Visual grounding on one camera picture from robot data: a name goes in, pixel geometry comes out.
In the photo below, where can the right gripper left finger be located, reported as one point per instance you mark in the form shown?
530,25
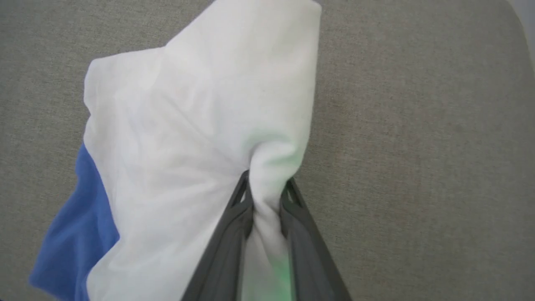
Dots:
221,267

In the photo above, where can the blue and white t-shirt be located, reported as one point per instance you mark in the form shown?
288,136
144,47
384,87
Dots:
188,125

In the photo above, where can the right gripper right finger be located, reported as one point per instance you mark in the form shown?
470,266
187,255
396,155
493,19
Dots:
311,271

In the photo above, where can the grey fabric work surface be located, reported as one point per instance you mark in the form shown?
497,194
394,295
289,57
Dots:
418,167

